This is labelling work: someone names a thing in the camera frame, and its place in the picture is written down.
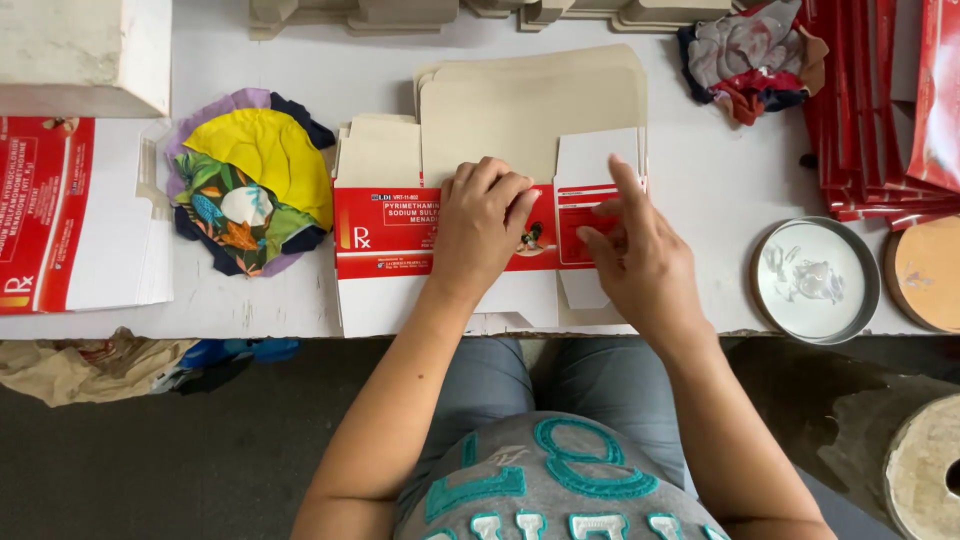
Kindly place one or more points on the person's right hand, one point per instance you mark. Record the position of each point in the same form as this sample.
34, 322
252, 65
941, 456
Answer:
652, 277

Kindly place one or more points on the person's left hand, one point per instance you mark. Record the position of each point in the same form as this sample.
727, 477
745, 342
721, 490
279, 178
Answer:
472, 232

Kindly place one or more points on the red white carton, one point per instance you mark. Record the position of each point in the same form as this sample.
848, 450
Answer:
382, 232

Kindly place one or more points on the person's grey jeans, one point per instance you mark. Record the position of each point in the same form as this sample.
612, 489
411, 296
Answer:
600, 382

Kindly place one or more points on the stack of beige carton blanks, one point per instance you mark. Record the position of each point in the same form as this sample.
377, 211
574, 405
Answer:
517, 112

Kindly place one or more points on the round metal glue tin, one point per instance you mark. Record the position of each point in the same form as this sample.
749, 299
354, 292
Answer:
816, 281

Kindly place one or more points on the colourful fabric rag bundle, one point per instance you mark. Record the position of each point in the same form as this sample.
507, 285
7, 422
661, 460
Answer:
255, 172

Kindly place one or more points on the heaps of folded beige cartons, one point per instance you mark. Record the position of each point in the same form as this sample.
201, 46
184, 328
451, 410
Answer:
405, 13

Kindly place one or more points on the person's grey printed shirt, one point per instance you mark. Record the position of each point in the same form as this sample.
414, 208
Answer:
555, 487

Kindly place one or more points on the crumpled red grey rag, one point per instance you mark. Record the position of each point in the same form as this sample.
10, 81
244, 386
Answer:
750, 60

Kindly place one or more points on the row of glossy red cartons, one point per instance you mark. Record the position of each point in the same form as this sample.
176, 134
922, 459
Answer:
870, 112

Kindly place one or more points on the round tan tin lid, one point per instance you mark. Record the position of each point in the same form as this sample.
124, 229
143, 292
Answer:
926, 274

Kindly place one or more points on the blue plastic bag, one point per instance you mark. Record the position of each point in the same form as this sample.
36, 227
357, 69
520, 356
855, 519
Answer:
225, 356

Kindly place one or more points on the round cardboard roll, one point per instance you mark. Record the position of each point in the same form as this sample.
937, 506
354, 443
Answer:
926, 472

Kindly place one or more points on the pile of printed red cartons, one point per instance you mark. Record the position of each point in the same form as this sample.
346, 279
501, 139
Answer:
67, 217

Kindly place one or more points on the crumpled brown paper bag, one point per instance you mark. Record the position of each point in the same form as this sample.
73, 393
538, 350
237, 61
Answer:
82, 367

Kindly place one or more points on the white block box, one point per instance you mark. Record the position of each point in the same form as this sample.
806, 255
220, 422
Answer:
75, 52

